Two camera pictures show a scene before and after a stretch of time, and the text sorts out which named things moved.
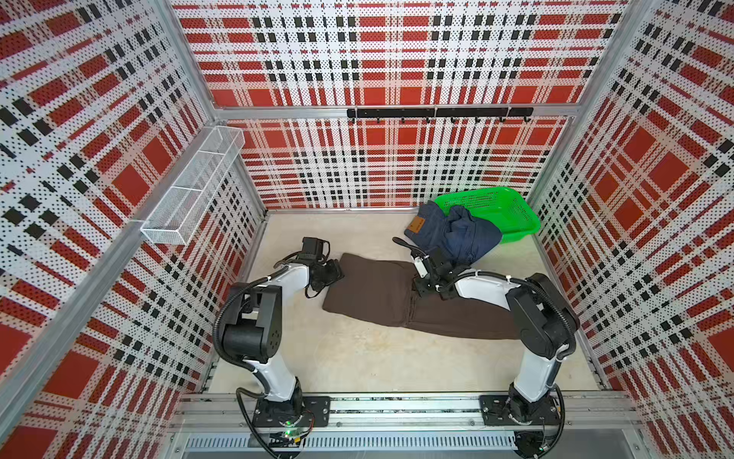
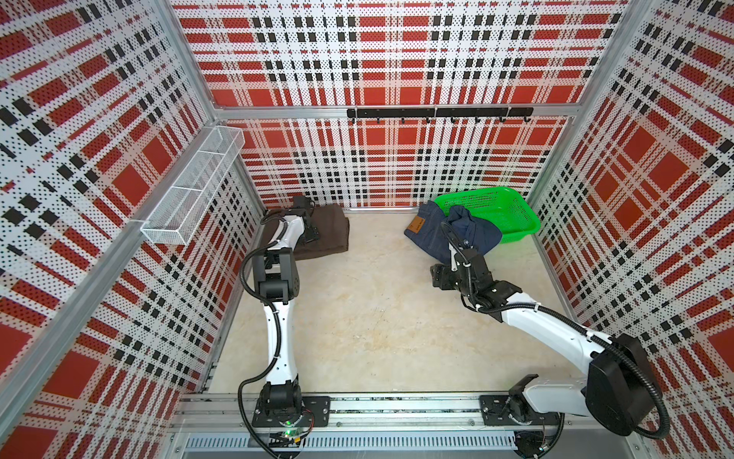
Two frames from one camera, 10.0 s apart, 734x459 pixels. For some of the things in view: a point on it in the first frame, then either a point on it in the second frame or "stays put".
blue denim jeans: x=452 y=228 stays put
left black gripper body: x=328 y=273 → x=311 y=233
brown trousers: x=383 y=290 → x=331 y=221
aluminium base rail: x=604 y=424 stays put
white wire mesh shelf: x=180 y=213 stays put
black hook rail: x=486 y=112 stays put
